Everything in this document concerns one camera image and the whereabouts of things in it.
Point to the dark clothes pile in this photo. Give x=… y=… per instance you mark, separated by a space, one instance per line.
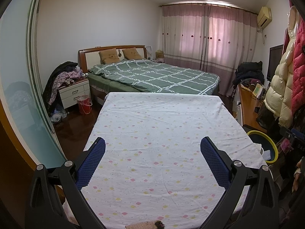
x=248 y=70

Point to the pile of clothes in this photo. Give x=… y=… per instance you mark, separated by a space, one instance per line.
x=65 y=71

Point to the framed picture on desk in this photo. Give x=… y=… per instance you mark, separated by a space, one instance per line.
x=258 y=90

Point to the far bedside table items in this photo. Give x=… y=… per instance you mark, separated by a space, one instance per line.
x=157 y=56

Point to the white nightstand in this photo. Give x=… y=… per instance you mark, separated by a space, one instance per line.
x=71 y=93

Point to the wooden desk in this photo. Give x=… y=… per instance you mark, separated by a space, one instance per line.
x=244 y=105

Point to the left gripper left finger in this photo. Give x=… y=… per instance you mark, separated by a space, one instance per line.
x=44 y=209

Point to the beige air conditioner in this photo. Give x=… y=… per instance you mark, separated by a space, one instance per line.
x=264 y=17

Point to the red quilted jacket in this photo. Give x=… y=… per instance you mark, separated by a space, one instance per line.
x=298 y=69

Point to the white foam net sleeve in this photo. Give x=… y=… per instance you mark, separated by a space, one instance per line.
x=267 y=155

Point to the wooden bed frame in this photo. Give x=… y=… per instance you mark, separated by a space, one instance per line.
x=101 y=86

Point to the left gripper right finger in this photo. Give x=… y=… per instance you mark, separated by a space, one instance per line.
x=249 y=198

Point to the left brown pillow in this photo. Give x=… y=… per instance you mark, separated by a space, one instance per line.
x=109 y=56

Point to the green plaid duvet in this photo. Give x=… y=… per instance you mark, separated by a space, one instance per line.
x=150 y=76

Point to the brown pillow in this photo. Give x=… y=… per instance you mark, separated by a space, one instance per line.
x=132 y=54
x=109 y=56

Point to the right brown pillow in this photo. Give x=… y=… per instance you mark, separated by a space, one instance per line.
x=132 y=54

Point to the pink striped curtain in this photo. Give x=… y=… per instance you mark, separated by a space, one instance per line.
x=210 y=38

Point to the sliding wardrobe door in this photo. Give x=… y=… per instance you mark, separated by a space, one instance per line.
x=19 y=93

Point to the cream puffer jacket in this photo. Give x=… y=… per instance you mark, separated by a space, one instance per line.
x=278 y=99

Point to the red bucket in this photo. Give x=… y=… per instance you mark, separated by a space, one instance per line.
x=85 y=104

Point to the yellow rimmed trash bin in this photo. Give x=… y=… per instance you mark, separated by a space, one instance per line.
x=264 y=142

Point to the black television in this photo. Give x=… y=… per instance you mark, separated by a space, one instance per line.
x=275 y=55

